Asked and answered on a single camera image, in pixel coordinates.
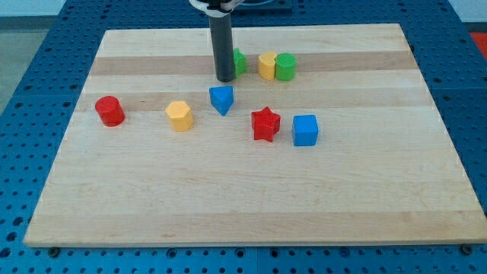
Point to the blue triangle block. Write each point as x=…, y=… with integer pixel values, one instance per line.
x=222, y=98

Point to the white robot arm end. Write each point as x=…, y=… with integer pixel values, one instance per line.
x=216, y=8

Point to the red star block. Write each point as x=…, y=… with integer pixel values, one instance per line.
x=265, y=124

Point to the blue cube block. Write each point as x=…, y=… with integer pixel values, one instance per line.
x=305, y=130

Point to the yellow hexagon block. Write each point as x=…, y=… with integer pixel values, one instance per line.
x=180, y=115

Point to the green block behind rod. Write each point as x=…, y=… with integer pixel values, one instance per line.
x=240, y=62

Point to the yellow heart block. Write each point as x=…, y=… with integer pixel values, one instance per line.
x=266, y=65

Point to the green cylinder block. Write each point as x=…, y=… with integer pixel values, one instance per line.
x=285, y=66

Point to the light wooden board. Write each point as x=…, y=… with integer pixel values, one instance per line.
x=383, y=171

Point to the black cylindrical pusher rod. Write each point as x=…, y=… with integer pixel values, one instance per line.
x=222, y=45

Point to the red cylinder block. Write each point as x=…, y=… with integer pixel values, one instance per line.
x=110, y=111

